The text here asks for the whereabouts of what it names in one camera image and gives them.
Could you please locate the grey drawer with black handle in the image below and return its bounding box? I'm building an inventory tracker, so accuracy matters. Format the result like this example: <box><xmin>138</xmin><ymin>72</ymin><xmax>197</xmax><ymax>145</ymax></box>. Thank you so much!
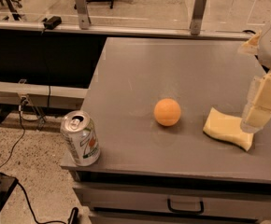
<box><xmin>73</xmin><ymin>182</ymin><xmax>271</xmax><ymax>221</ymax></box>

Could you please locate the metal bracket post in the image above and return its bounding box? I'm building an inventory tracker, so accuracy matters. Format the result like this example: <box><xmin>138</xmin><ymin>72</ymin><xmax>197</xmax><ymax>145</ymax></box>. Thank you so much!
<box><xmin>75</xmin><ymin>0</ymin><xmax>91</xmax><ymax>29</ymax></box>
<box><xmin>190</xmin><ymin>0</ymin><xmax>207</xmax><ymax>35</ymax></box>

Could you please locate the yellow sponge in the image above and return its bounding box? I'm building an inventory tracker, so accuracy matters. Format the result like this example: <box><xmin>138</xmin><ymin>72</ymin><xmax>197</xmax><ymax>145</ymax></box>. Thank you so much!
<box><xmin>203</xmin><ymin>108</ymin><xmax>253</xmax><ymax>151</ymax></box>

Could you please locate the left metal bracket post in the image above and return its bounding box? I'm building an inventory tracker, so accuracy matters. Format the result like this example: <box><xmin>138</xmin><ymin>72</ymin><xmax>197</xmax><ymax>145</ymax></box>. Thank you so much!
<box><xmin>75</xmin><ymin>0</ymin><xmax>91</xmax><ymax>29</ymax></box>

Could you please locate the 7up soda can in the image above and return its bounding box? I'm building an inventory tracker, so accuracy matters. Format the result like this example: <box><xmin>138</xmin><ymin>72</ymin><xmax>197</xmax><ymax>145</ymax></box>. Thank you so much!
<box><xmin>60</xmin><ymin>110</ymin><xmax>100</xmax><ymax>166</ymax></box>

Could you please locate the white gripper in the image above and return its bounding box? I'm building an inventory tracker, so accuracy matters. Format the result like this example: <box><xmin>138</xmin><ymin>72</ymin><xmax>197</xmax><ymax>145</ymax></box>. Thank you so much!
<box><xmin>237</xmin><ymin>20</ymin><xmax>271</xmax><ymax>133</ymax></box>

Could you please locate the right metal bracket post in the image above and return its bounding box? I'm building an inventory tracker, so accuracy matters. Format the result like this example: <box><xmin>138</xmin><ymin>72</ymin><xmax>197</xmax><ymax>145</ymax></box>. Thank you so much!
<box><xmin>190</xmin><ymin>0</ymin><xmax>207</xmax><ymax>35</ymax></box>

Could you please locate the grey metal rail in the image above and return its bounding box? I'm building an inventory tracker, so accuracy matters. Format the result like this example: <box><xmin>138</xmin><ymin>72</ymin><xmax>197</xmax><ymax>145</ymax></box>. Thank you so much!
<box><xmin>0</xmin><ymin>82</ymin><xmax>88</xmax><ymax>109</ymax></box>

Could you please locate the orange fruit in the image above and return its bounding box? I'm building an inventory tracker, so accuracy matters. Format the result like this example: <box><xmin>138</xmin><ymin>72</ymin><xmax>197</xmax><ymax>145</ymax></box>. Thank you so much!
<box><xmin>153</xmin><ymin>98</ymin><xmax>181</xmax><ymax>127</ymax></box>

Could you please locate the black cable on floor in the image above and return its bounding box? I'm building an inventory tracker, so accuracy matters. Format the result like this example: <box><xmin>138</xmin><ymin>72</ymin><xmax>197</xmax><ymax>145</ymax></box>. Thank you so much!
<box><xmin>0</xmin><ymin>84</ymin><xmax>68</xmax><ymax>224</ymax></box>

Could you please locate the black power adapter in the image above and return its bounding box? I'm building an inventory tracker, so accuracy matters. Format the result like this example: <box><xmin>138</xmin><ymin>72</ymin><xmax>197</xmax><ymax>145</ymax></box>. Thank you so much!
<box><xmin>43</xmin><ymin>16</ymin><xmax>62</xmax><ymax>30</ymax></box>

